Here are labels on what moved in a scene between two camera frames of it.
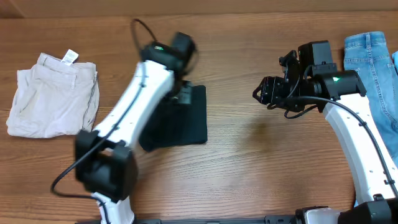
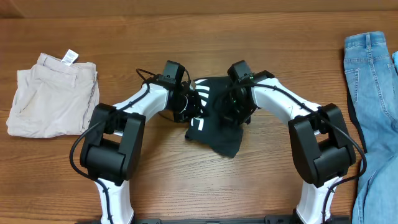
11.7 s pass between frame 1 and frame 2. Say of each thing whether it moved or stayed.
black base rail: stayed
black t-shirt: moved
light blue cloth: stayed
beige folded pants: stayed
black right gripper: moved
